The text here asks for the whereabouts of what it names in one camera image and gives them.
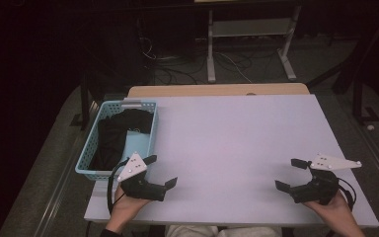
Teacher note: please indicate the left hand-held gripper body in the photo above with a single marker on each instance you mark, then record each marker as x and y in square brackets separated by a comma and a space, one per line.
[142, 189]

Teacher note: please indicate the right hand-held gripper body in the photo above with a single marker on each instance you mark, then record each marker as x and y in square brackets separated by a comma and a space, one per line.
[319, 189]

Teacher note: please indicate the light blue plastic basket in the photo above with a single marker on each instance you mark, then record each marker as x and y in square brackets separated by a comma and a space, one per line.
[138, 144]

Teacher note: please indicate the black cloth garment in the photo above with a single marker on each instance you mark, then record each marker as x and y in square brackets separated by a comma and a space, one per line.
[112, 138]

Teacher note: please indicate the person's left hand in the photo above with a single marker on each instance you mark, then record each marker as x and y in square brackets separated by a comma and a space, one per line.
[126, 205]

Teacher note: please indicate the person's right hand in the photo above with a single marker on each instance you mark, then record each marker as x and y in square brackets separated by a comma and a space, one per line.
[332, 209]

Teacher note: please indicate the person's light trouser legs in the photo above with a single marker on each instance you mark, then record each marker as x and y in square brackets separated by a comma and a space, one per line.
[223, 231]

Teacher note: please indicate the small white ball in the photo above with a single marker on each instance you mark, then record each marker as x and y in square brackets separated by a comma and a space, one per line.
[370, 127]

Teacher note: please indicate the black metal stand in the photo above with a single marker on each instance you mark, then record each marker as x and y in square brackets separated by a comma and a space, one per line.
[85, 98]
[358, 102]

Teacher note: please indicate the wooden table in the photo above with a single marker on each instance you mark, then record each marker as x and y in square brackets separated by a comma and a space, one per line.
[217, 90]

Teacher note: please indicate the grey metal stand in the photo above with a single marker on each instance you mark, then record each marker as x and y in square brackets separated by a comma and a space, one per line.
[250, 28]

